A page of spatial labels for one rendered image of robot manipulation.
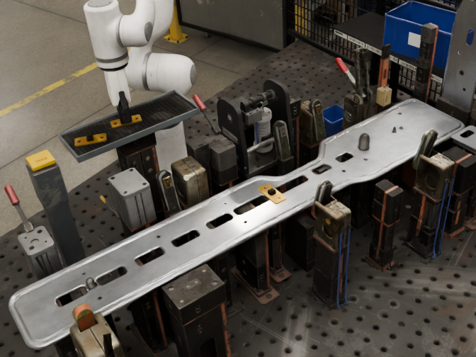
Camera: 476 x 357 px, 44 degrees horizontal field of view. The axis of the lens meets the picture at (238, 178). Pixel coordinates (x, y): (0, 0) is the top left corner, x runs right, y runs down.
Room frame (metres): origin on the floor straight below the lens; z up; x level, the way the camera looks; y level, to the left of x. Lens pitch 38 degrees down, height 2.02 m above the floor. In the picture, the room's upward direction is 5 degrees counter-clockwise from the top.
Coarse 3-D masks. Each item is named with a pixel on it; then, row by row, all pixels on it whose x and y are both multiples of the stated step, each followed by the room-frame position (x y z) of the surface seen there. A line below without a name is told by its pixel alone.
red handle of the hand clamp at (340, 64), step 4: (336, 60) 1.68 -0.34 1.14; (340, 60) 1.67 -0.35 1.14; (336, 64) 1.67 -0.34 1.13; (340, 64) 1.66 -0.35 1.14; (344, 64) 1.66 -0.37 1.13; (340, 68) 1.66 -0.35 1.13; (344, 68) 1.65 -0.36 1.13; (344, 72) 1.65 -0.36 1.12; (348, 72) 1.64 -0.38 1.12; (348, 76) 1.63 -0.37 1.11; (352, 76) 1.63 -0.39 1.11; (348, 80) 1.63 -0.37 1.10; (352, 80) 1.62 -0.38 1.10; (352, 84) 1.61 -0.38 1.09; (364, 96) 1.57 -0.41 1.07
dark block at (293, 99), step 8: (296, 96) 1.52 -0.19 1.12; (296, 104) 1.49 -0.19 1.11; (296, 112) 1.49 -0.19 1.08; (296, 120) 1.50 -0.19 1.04; (296, 128) 1.50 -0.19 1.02; (296, 136) 1.50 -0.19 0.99; (296, 144) 1.50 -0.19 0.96; (296, 152) 1.50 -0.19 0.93; (296, 160) 1.50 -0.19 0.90; (296, 168) 1.50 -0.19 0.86; (296, 184) 1.50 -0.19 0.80
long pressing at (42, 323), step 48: (336, 144) 1.42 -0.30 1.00; (384, 144) 1.40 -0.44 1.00; (240, 192) 1.24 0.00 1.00; (288, 192) 1.22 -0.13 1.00; (144, 240) 1.08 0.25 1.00; (192, 240) 1.06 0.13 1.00; (240, 240) 1.05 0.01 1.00; (48, 288) 0.94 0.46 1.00; (96, 288) 0.93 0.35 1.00; (144, 288) 0.92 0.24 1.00; (48, 336) 0.80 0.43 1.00
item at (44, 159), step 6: (30, 156) 1.26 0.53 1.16; (36, 156) 1.26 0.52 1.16; (42, 156) 1.26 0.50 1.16; (48, 156) 1.25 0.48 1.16; (30, 162) 1.23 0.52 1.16; (36, 162) 1.23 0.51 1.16; (42, 162) 1.23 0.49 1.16; (48, 162) 1.23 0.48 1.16; (54, 162) 1.23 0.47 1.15; (36, 168) 1.21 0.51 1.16
